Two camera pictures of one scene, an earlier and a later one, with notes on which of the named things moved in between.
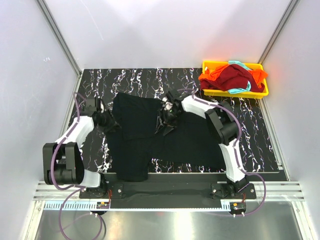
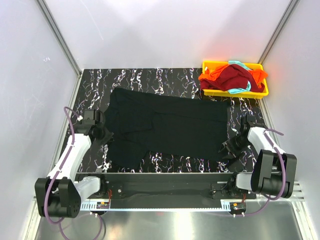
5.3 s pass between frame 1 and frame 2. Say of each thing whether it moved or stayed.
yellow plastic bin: stayed
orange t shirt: stayed
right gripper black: moved
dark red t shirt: stayed
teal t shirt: stayed
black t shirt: moved
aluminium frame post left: stayed
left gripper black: moved
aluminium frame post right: stayed
